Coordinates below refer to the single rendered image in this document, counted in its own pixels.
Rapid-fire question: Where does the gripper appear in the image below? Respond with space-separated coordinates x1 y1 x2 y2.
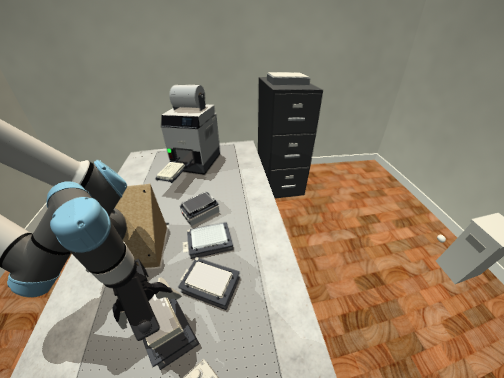
104 258 182 329

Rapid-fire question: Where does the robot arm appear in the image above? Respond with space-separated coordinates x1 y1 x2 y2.
0 119 160 341

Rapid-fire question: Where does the grey cylinder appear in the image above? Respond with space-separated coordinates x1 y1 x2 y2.
169 85 205 108

